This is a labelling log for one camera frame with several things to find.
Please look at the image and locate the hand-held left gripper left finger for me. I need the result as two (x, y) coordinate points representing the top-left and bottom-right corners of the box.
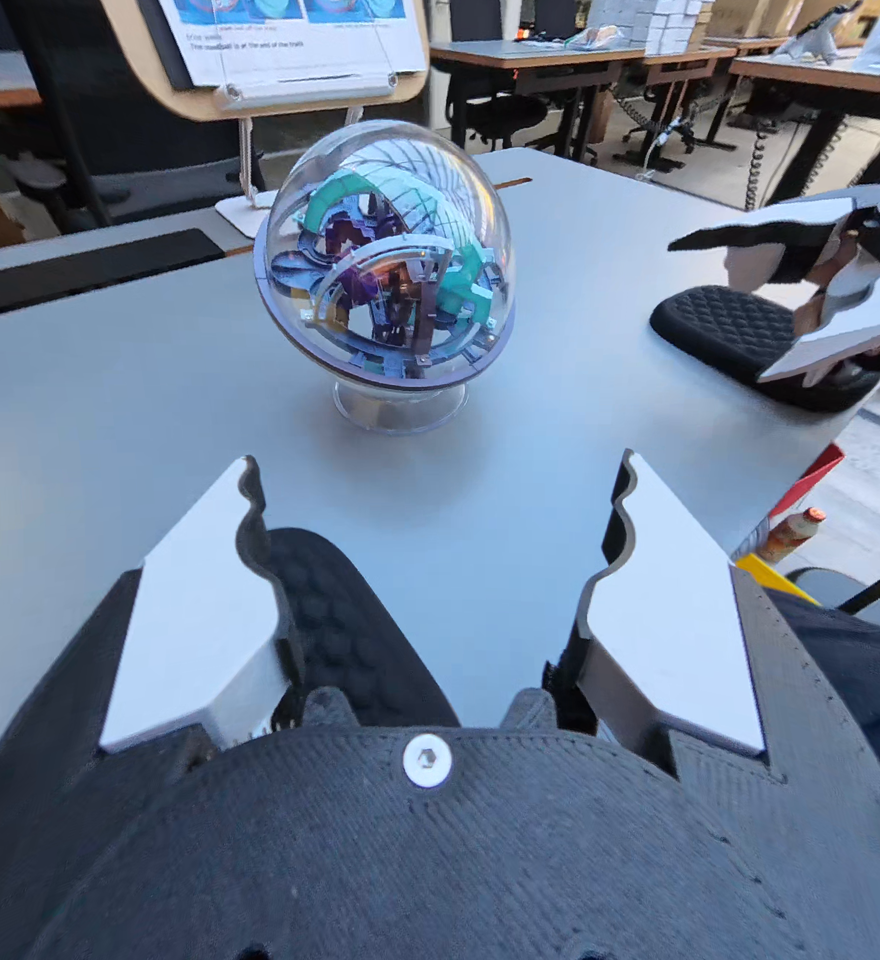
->
(98, 453), (307, 755)

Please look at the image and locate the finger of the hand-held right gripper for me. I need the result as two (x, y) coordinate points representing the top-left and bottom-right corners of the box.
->
(756, 266), (880, 387)
(667, 195), (861, 295)

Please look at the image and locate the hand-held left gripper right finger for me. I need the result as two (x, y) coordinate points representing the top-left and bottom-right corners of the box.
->
(545, 448), (767, 759)

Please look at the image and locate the clear plastic ball stand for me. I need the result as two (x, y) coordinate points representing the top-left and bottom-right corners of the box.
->
(332, 378), (465, 436)

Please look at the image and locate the clear plastic maze ball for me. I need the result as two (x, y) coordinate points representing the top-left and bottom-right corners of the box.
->
(252, 118), (517, 393)

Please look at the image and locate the black quilted wrist rest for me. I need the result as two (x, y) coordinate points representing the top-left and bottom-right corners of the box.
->
(263, 527), (462, 730)
(648, 285), (880, 414)

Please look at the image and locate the yellow bin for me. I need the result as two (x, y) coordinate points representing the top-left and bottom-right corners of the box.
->
(736, 551), (819, 605)

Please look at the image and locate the orange capped bottle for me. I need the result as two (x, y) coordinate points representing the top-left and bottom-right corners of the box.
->
(756, 507), (827, 565)

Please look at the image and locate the red box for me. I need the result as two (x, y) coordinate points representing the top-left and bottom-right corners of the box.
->
(773, 442), (846, 519)

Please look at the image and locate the person's dark blue clothing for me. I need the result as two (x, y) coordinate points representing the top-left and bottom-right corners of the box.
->
(766, 588), (880, 841)

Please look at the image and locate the cardboard box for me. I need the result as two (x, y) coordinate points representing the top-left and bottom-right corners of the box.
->
(702, 0), (767, 39)
(762, 0), (807, 39)

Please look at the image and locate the stack of white boxes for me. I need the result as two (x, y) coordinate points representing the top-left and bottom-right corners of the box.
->
(586, 0), (714, 57)

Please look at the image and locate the clear plastic bag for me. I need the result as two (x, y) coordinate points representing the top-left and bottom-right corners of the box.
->
(563, 24), (624, 52)

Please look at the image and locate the black office chair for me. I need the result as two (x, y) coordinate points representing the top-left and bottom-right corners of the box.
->
(440, 0), (583, 155)

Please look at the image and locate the wooden instruction board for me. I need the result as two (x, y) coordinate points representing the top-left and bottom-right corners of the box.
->
(101, 0), (431, 123)

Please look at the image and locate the black coiled cable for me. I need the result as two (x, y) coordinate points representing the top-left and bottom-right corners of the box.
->
(743, 116), (778, 213)

